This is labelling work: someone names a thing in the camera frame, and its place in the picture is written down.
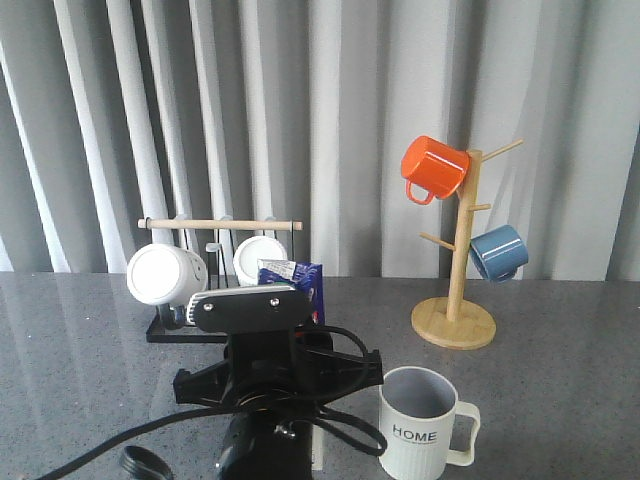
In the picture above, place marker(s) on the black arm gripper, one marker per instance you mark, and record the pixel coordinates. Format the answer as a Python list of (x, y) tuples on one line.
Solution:
[(316, 365)]

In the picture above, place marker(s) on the blue white milk carton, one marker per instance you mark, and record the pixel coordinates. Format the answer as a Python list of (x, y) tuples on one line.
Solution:
[(303, 276)]

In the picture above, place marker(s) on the white HOME mug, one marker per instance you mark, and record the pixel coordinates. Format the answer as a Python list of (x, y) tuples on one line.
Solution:
[(417, 411)]

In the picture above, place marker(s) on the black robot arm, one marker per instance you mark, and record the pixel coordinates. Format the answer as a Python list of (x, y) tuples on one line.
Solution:
[(274, 440)]

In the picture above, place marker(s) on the white ribbed mug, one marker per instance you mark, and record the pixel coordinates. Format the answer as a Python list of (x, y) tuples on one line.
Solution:
[(250, 252)]

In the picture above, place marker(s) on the white smiley mug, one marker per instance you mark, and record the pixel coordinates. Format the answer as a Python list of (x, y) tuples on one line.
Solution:
[(163, 274)]

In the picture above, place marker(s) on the wooden mug tree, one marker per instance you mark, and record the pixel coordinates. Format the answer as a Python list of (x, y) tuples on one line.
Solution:
[(453, 322)]

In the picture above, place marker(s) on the blue mug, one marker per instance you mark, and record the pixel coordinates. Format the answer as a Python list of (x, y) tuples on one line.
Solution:
[(499, 253)]

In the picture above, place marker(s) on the orange mug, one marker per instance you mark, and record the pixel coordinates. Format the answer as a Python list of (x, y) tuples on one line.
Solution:
[(432, 169)]

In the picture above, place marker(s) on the grey pleated curtain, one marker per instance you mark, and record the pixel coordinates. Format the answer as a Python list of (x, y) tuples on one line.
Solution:
[(113, 111)]

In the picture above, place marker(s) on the black wire mug rack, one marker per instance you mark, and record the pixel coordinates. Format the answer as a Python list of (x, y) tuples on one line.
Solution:
[(164, 328)]

